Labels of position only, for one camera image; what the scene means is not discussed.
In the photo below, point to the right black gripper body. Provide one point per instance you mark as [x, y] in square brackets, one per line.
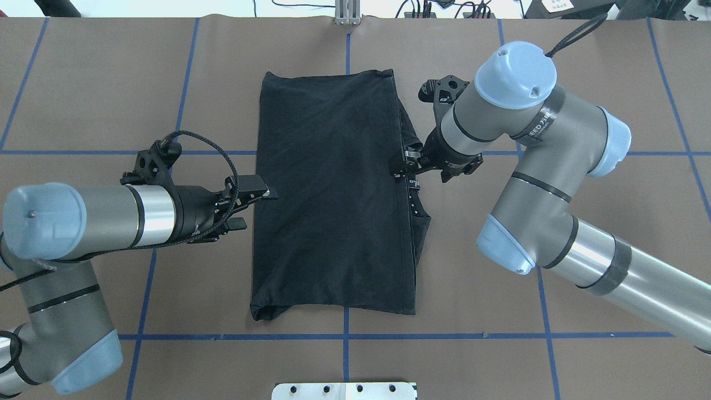
[449, 157]

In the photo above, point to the aluminium frame post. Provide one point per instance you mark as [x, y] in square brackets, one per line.
[347, 12]

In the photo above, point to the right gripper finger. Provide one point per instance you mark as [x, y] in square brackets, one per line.
[412, 152]
[407, 167]

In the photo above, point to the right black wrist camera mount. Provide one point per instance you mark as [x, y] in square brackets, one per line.
[442, 93]

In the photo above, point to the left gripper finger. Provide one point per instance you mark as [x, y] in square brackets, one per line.
[228, 225]
[247, 189]

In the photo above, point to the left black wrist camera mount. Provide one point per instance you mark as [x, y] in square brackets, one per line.
[152, 166]

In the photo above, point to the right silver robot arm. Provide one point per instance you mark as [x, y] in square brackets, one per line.
[566, 139]

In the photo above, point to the black graphic t-shirt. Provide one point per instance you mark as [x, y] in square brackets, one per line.
[343, 231]

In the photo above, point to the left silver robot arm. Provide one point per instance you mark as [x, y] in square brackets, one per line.
[50, 234]

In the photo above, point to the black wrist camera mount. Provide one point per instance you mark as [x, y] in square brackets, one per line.
[442, 93]
[152, 166]

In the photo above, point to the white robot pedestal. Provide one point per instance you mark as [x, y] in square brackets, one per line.
[346, 390]

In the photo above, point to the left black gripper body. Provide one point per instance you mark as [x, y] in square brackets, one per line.
[194, 210]

